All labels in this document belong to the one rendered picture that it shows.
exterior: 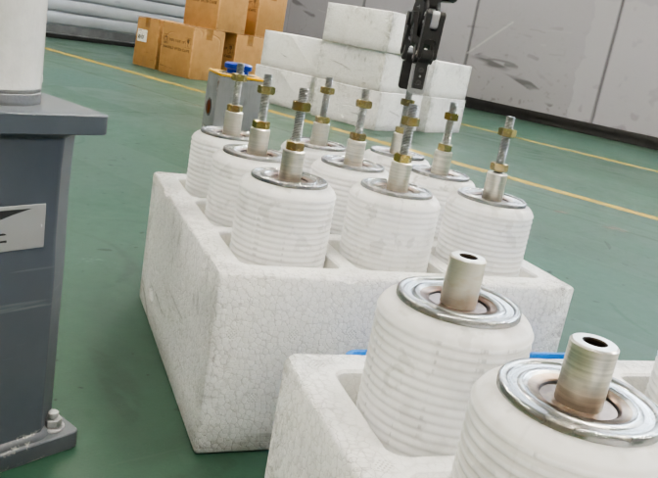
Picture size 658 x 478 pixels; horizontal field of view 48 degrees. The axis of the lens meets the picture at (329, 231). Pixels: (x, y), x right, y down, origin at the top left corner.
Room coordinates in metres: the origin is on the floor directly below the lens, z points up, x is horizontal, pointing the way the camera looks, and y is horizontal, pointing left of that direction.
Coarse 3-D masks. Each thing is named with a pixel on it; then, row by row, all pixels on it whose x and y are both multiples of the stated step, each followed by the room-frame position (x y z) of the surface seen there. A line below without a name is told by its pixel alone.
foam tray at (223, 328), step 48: (192, 240) 0.72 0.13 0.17; (336, 240) 0.79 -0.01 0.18; (144, 288) 0.93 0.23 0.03; (192, 288) 0.69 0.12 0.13; (240, 288) 0.62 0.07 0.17; (288, 288) 0.63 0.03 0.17; (336, 288) 0.65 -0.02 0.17; (384, 288) 0.67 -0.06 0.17; (528, 288) 0.74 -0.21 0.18; (192, 336) 0.67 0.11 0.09; (240, 336) 0.62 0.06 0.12; (288, 336) 0.64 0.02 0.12; (336, 336) 0.66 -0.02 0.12; (192, 384) 0.65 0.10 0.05; (240, 384) 0.62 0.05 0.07; (192, 432) 0.62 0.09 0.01; (240, 432) 0.63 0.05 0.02
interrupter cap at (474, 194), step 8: (464, 192) 0.80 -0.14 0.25; (472, 192) 0.81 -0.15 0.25; (480, 192) 0.82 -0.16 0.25; (472, 200) 0.78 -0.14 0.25; (480, 200) 0.77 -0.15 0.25; (488, 200) 0.78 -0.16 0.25; (504, 200) 0.81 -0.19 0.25; (512, 200) 0.81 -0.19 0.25; (520, 200) 0.81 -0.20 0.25; (512, 208) 0.77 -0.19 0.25; (520, 208) 0.78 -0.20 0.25
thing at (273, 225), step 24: (240, 192) 0.69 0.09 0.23; (264, 192) 0.67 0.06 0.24; (288, 192) 0.67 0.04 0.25; (312, 192) 0.68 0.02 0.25; (240, 216) 0.68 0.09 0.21; (264, 216) 0.67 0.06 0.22; (288, 216) 0.66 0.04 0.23; (312, 216) 0.67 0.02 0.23; (240, 240) 0.68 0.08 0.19; (264, 240) 0.66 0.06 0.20; (288, 240) 0.66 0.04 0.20; (312, 240) 0.68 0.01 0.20; (264, 264) 0.66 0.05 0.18; (288, 264) 0.67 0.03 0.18; (312, 264) 0.68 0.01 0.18
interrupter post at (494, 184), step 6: (492, 174) 0.80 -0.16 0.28; (498, 174) 0.79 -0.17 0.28; (504, 174) 0.80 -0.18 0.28; (486, 180) 0.80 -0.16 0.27; (492, 180) 0.80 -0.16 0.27; (498, 180) 0.79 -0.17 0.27; (504, 180) 0.80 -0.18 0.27; (486, 186) 0.80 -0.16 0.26; (492, 186) 0.80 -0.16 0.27; (498, 186) 0.79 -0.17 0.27; (504, 186) 0.80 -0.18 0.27; (486, 192) 0.80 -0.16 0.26; (492, 192) 0.80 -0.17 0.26; (498, 192) 0.80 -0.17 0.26; (486, 198) 0.80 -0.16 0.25; (492, 198) 0.79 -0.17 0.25; (498, 198) 0.80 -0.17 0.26
